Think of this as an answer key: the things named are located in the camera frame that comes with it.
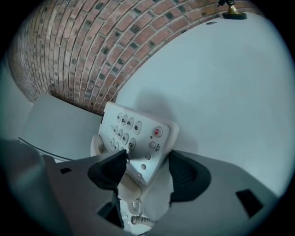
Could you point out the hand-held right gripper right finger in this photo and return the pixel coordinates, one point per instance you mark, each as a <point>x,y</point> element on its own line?
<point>207,196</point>

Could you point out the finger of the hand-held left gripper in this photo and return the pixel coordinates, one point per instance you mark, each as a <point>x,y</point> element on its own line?
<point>23,179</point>

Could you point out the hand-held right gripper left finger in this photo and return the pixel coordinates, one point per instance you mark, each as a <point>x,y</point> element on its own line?
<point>83,196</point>

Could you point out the white desk with drawers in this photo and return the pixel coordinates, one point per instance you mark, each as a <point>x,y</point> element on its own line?
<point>219,92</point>

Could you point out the white shade table lamp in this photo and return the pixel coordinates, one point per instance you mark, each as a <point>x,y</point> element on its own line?
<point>234,15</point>

